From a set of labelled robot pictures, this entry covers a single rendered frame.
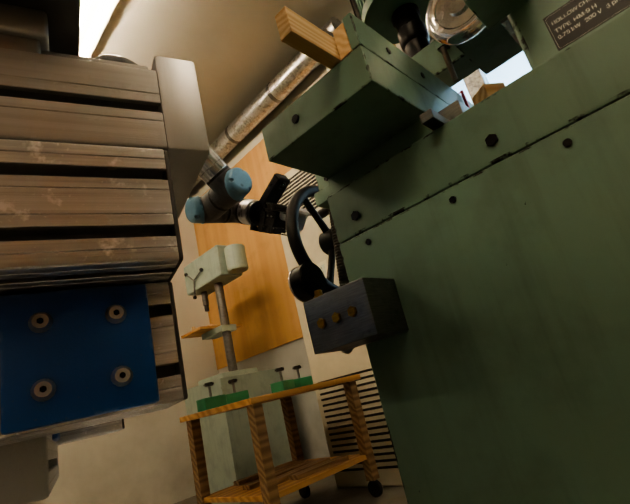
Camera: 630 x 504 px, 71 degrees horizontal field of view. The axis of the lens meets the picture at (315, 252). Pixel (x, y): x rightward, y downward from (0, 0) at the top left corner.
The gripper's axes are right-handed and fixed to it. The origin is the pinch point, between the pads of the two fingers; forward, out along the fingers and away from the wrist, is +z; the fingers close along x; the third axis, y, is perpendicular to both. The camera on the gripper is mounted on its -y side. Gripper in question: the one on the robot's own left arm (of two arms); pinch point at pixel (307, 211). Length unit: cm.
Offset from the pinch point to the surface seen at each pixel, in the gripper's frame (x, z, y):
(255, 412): -32, -43, 76
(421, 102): 22, 42, -17
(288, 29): 45, 36, -19
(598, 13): 12, 61, -30
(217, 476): -79, -117, 154
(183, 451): -104, -192, 181
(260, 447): -31, -37, 87
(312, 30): 40, 36, -21
